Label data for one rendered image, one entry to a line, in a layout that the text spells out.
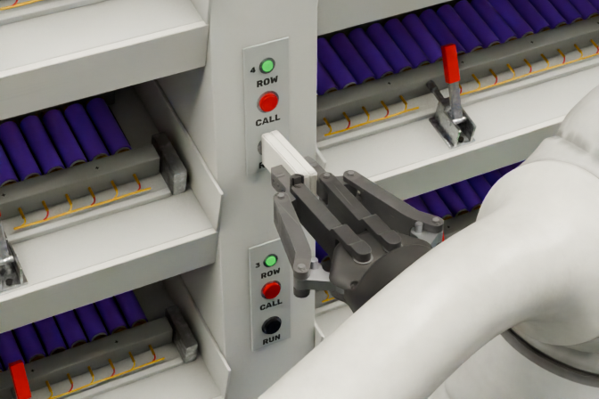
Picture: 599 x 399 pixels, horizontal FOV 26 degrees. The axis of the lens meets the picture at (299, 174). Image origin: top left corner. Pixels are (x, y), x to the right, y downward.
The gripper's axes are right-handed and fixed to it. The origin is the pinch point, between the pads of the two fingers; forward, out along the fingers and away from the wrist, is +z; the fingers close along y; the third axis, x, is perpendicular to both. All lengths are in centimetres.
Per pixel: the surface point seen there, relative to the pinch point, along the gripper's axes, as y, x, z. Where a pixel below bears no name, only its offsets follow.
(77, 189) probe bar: -14.5, -4.1, 10.8
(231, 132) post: -3.2, 2.2, 3.9
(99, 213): -13.6, -5.5, 8.6
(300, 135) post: 3.2, -0.2, 3.9
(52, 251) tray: -18.4, -6.6, 6.9
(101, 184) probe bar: -12.4, -4.4, 10.9
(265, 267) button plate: -0.5, -13.0, 3.7
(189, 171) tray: -5.0, -4.3, 9.0
